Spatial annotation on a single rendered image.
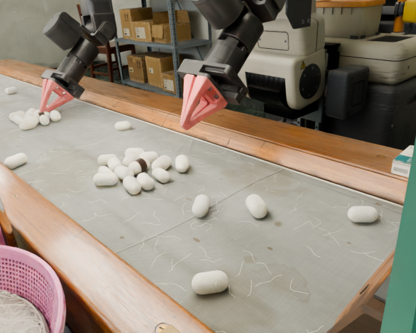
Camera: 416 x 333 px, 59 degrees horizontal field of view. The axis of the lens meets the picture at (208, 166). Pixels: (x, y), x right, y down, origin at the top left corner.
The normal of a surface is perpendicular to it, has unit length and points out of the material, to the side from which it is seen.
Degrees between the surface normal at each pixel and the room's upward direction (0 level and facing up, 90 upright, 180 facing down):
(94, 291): 0
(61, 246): 0
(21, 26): 90
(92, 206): 0
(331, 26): 92
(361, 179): 45
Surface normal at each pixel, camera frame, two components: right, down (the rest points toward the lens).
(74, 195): -0.06, -0.90
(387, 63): -0.77, 0.33
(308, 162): -0.55, -0.39
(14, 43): 0.64, 0.31
